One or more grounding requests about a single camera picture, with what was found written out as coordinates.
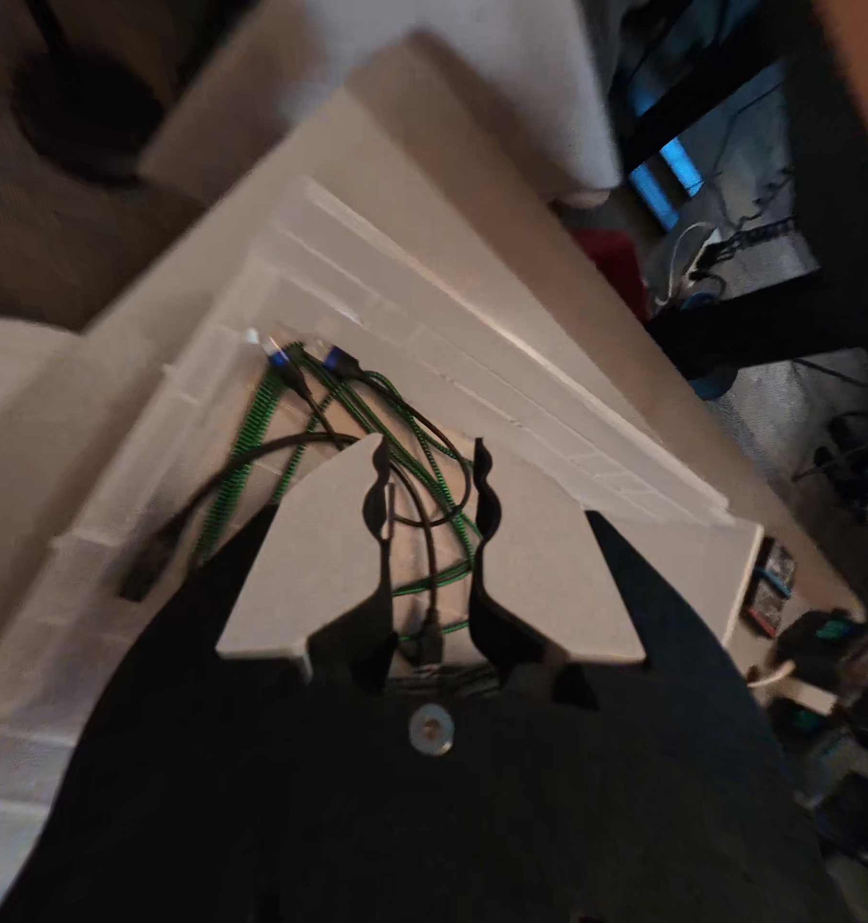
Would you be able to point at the red box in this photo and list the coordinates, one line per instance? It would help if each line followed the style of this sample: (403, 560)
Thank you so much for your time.
(614, 267)

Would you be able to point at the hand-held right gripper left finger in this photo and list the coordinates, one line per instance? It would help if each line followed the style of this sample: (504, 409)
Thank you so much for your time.
(304, 577)

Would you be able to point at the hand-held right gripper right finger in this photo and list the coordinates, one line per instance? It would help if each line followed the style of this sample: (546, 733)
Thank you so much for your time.
(549, 591)

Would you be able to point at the clear plastic bin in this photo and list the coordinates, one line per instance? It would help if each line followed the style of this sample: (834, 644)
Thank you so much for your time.
(477, 324)

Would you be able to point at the black desk frame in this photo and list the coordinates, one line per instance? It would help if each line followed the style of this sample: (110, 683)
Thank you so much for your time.
(823, 216)

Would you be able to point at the white sneaker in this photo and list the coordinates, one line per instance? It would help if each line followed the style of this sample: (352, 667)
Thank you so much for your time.
(693, 252)

